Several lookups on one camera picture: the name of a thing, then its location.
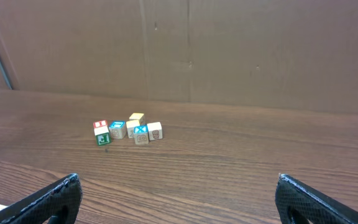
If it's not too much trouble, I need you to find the blue X letter block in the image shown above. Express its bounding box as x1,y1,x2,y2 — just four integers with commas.
134,125,149,144

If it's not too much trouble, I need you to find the yellow block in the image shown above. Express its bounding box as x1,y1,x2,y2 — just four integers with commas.
126,119,140,139
129,113,145,125

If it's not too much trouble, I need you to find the white patterned block far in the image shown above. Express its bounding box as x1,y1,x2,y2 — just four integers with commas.
147,122,163,141

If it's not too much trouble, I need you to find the yellow block near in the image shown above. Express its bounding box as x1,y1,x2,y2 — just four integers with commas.
126,119,140,139

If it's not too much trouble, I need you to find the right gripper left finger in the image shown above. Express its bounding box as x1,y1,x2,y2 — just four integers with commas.
0,173,82,224

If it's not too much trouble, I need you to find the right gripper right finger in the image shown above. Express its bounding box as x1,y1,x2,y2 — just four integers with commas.
275,174,358,224

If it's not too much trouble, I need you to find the red I letter block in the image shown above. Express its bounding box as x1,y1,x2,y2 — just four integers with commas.
93,120,108,128

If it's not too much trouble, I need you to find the yellow block far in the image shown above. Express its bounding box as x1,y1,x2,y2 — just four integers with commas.
129,113,145,125

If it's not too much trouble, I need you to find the blue L letter block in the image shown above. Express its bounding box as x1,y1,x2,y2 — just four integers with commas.
109,121,127,139

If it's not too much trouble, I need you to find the white green patterned block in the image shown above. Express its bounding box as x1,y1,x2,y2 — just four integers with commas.
94,126,112,146

